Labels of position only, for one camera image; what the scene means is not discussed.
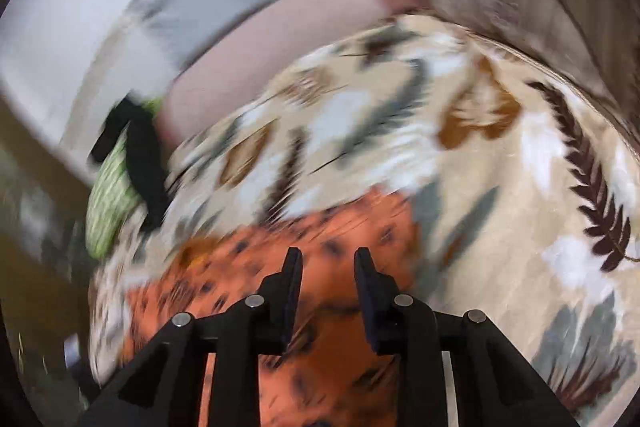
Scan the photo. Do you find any black garment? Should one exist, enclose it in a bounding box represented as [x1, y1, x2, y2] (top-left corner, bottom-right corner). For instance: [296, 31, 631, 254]
[88, 99, 172, 234]

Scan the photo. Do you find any leaf print blanket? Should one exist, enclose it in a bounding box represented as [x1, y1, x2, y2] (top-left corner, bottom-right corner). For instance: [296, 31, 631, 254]
[86, 9, 640, 427]

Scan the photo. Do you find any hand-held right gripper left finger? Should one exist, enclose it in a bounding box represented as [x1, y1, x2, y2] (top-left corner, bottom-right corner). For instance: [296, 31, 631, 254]
[75, 247, 304, 427]

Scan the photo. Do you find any orange floral shirt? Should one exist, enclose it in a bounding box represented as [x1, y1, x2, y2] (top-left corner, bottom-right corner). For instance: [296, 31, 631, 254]
[120, 189, 453, 427]

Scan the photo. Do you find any pink bolster pillow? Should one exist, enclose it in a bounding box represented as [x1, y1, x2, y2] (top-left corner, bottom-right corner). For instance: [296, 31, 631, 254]
[154, 0, 428, 145]

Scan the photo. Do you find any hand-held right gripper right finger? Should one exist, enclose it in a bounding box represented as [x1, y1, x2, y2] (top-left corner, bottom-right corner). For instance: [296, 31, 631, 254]
[353, 247, 582, 427]

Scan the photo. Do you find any green patterned pillow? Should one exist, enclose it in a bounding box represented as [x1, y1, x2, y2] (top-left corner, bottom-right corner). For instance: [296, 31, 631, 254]
[84, 97, 168, 259]

